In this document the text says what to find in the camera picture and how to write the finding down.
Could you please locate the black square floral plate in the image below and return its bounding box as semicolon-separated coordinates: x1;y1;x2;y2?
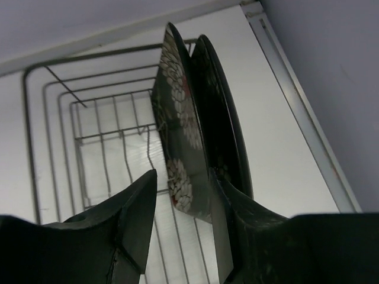
190;35;253;198

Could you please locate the black rectangular floral plate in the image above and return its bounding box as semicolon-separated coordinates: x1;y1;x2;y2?
151;22;211;222

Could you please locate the wire dish rack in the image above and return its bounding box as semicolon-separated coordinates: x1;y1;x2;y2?
22;43;219;283

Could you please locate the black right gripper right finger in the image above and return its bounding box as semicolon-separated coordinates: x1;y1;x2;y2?
208;169;378;283

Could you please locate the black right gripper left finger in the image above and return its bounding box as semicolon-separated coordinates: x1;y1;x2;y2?
1;170;158;283

